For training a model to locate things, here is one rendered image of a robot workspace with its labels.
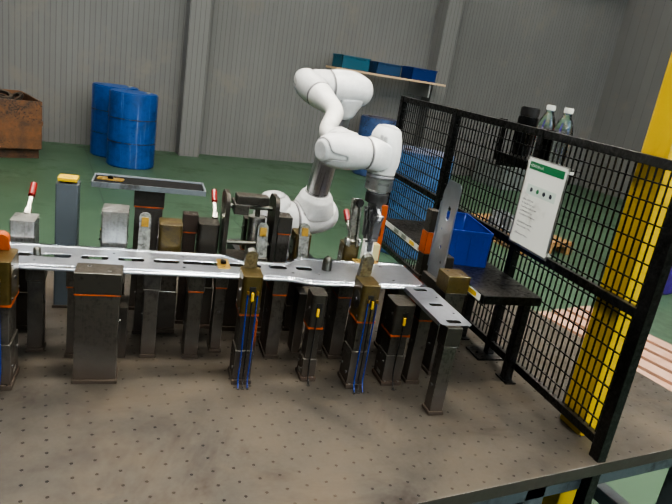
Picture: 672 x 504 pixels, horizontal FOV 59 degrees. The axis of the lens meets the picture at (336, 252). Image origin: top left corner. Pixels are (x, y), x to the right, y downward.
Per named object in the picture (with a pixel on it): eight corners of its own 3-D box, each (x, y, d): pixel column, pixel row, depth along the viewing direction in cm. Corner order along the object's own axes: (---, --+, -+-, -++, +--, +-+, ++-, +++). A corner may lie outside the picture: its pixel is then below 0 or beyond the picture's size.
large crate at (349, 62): (358, 70, 980) (360, 58, 974) (369, 72, 948) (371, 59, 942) (330, 66, 957) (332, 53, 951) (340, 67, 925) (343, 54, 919)
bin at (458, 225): (443, 263, 216) (451, 229, 213) (422, 238, 245) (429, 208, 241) (486, 268, 219) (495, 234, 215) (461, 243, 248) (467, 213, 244)
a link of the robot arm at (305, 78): (309, 77, 217) (342, 79, 224) (289, 59, 229) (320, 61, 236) (302, 110, 224) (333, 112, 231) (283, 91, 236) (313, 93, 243)
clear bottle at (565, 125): (552, 166, 206) (567, 107, 200) (541, 163, 212) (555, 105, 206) (567, 168, 208) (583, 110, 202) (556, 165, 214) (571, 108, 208)
